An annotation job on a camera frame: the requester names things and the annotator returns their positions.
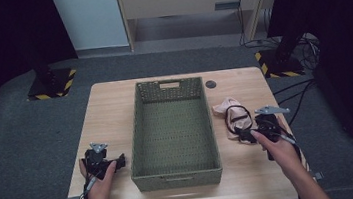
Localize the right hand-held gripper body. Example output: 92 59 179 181
252 102 295 146

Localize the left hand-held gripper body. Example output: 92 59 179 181
79 140 121 182

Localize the pink cloth with black strap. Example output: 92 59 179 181
210 94 260 149

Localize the green woven basket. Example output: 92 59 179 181
119 73 225 195

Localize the person's left hand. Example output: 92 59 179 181
78 155 122 199

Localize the person's right hand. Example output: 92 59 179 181
248 114 305 179

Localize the black stand with striped base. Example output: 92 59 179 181
20 40 80 102
252 33 307 81

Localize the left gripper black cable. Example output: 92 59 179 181
75 175 100 199

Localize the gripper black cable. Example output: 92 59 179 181
75 175 100 199
278 131 304 166

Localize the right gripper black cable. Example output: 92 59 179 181
278 131 304 166

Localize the black floor cable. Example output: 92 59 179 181
270 78 317 97
274 79 321 129

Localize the tangle of black cables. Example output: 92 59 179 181
291 31 324 73

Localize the black power strip cable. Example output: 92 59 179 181
234 0 254 47

